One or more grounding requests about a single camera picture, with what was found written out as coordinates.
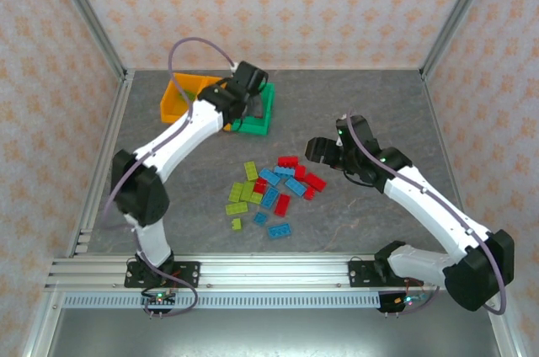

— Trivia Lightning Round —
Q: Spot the green plastic bin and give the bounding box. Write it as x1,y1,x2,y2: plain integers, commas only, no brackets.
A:
230,82,276,136

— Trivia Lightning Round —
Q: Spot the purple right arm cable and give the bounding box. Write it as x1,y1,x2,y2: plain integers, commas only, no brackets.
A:
344,110,509,317

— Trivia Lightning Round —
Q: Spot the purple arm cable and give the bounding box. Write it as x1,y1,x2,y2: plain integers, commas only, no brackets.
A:
102,36,241,319
344,110,509,317

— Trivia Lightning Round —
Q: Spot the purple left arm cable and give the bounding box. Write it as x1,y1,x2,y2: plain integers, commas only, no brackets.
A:
102,36,241,319

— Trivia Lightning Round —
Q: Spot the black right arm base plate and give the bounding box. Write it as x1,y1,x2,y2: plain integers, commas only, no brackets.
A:
348,258,439,290

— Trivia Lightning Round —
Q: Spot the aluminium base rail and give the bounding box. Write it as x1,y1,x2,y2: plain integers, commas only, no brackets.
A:
44,253,448,291

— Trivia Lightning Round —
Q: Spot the aluminium table side rail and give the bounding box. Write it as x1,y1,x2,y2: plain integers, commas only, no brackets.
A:
67,70,136,258

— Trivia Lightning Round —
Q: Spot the slotted grey cable duct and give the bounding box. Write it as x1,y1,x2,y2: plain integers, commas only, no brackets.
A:
62,292,381,310

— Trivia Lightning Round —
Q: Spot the aluminium frame post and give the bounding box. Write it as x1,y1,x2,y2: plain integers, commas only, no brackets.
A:
419,0,502,81
44,0,128,81

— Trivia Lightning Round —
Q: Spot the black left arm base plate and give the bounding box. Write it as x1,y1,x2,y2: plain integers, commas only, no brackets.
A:
124,261,201,289

